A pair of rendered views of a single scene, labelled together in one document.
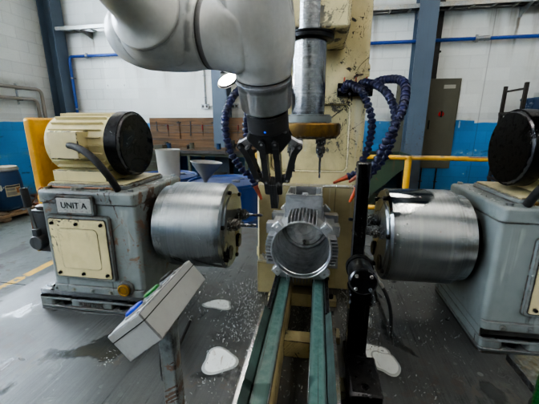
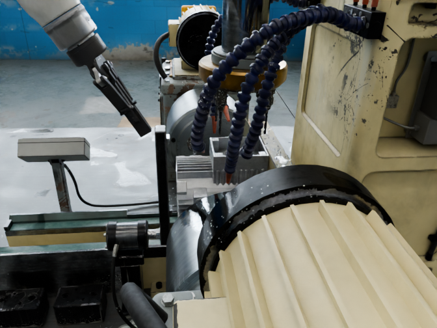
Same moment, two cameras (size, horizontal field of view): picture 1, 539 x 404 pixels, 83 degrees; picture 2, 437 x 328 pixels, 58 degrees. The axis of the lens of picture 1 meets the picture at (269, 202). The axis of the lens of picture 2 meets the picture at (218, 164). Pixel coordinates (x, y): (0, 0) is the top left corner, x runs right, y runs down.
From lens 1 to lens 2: 1.07 m
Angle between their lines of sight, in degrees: 69
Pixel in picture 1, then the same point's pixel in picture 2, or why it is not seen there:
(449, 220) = (180, 265)
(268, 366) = (60, 226)
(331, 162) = (336, 134)
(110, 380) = (101, 191)
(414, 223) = (175, 237)
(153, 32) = not seen: outside the picture
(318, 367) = (56, 248)
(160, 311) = (29, 146)
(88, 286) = not seen: hidden behind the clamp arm
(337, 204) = not seen: hidden behind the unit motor
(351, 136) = (352, 104)
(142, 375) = (105, 200)
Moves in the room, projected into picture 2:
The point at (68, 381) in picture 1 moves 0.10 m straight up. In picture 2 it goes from (99, 178) to (95, 153)
